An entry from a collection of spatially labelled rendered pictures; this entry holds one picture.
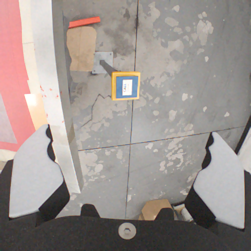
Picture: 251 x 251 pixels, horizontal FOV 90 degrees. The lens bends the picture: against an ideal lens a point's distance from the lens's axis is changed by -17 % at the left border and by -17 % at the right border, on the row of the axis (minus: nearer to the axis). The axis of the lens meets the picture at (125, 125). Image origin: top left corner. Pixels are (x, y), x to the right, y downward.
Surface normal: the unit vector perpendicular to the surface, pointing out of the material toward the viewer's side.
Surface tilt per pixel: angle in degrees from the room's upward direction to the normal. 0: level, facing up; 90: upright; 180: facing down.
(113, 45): 0
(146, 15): 0
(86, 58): 0
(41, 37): 19
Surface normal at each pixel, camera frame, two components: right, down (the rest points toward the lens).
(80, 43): 0.25, 0.49
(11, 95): -0.07, 0.50
